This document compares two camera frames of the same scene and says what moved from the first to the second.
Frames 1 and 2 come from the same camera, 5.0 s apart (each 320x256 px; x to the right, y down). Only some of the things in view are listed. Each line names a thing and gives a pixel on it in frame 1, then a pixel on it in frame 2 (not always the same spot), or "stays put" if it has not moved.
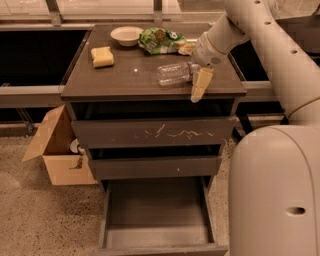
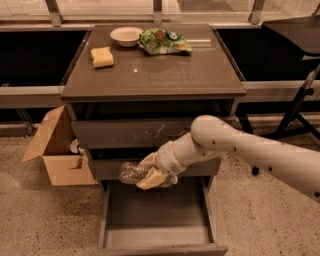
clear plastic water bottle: (176, 73) to (133, 172)
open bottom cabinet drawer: (158, 217) stays put
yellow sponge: (102, 57) stays put
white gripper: (204, 52) to (165, 158)
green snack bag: (160, 41) stays put
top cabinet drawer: (147, 133) stays put
